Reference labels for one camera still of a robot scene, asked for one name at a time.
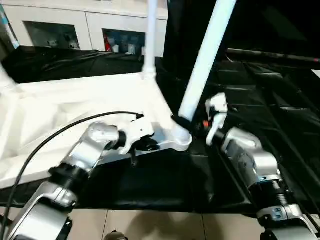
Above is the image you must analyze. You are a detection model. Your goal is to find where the white plastic table leg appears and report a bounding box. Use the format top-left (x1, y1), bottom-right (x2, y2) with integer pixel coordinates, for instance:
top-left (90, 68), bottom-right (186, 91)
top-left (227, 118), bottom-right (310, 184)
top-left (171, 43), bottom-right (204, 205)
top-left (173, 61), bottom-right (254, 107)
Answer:
top-left (140, 0), bottom-right (159, 80)
top-left (0, 62), bottom-right (20, 95)
top-left (178, 0), bottom-right (238, 126)

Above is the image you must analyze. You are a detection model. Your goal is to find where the grey robot torso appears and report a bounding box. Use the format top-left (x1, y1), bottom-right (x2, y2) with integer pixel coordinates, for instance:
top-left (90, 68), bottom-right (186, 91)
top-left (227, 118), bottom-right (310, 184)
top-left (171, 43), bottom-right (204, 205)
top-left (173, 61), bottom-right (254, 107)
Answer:
top-left (104, 230), bottom-right (126, 240)

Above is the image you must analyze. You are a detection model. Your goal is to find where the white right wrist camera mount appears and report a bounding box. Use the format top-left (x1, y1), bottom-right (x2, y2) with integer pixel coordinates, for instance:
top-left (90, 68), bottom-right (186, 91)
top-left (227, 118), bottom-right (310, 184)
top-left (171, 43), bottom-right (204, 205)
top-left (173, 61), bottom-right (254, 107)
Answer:
top-left (204, 91), bottom-right (229, 146)

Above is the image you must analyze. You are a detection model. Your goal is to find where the white plastic table top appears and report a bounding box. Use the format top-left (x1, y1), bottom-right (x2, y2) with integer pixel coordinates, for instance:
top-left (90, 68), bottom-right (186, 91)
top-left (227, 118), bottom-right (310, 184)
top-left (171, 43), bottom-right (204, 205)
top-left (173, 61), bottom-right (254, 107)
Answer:
top-left (0, 71), bottom-right (194, 189)

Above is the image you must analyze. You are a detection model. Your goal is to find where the black backdrop cloth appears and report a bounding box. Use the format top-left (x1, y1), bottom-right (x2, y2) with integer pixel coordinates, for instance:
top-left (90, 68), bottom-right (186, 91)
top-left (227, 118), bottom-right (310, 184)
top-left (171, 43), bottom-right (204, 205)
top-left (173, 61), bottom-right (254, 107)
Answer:
top-left (163, 0), bottom-right (320, 61)

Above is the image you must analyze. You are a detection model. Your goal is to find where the white cabinet with glass doors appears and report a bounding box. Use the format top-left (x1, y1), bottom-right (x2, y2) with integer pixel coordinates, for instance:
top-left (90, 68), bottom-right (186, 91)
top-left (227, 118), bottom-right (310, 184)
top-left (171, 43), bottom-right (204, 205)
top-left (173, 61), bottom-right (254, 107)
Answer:
top-left (0, 0), bottom-right (169, 58)

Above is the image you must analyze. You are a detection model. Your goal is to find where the black pole with tan tip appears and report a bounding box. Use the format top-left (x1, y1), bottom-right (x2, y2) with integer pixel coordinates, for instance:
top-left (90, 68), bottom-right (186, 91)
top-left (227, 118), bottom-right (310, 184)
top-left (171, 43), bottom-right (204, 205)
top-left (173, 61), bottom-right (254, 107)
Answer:
top-left (225, 48), bottom-right (320, 64)

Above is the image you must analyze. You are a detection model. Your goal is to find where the black mat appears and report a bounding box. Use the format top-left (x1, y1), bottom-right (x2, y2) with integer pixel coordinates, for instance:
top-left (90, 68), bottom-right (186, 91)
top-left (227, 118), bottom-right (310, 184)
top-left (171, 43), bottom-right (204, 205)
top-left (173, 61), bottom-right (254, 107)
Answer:
top-left (0, 44), bottom-right (320, 216)

